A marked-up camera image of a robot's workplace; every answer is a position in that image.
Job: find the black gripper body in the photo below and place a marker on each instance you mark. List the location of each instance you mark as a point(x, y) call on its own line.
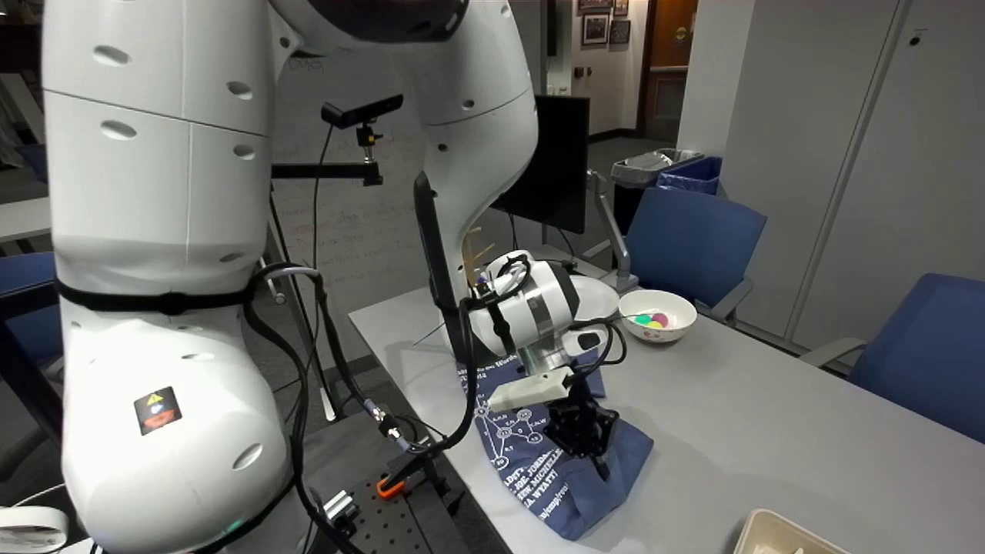
point(577, 425)

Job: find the blue shirt with white print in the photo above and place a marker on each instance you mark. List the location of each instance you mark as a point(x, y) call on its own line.
point(605, 495)

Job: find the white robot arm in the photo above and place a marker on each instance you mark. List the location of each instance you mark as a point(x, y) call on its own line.
point(154, 204)

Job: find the green ball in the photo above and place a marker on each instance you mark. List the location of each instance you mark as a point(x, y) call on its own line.
point(637, 321)

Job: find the pink ball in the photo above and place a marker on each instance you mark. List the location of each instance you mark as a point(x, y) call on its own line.
point(658, 320)

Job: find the white bowl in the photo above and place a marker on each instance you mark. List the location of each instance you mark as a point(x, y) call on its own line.
point(673, 332)

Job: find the orange black clamp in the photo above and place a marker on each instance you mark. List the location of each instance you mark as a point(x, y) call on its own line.
point(393, 486)

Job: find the beige tray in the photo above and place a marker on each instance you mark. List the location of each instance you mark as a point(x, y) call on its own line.
point(789, 535)

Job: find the blue office chair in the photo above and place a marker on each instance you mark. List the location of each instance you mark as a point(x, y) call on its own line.
point(694, 241)
point(925, 349)

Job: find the black monitor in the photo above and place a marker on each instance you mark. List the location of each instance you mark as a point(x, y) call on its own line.
point(559, 165)

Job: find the grey trash bin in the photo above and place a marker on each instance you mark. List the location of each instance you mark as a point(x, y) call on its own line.
point(640, 171)

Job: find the blue recycling bin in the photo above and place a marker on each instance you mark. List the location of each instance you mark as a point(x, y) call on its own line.
point(694, 173)

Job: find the brown wooden door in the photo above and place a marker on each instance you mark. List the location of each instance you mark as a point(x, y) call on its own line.
point(665, 63)

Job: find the grey metal cabinet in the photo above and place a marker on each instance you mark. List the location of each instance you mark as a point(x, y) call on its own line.
point(882, 155)

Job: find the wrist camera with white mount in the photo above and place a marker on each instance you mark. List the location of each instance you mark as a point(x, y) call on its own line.
point(525, 391)

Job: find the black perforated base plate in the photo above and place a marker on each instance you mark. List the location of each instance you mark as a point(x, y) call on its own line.
point(389, 528)

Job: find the black camera on boom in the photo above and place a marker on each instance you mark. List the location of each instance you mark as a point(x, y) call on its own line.
point(357, 108)

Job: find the framed wall picture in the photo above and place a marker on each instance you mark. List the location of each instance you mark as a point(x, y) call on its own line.
point(592, 29)
point(621, 31)

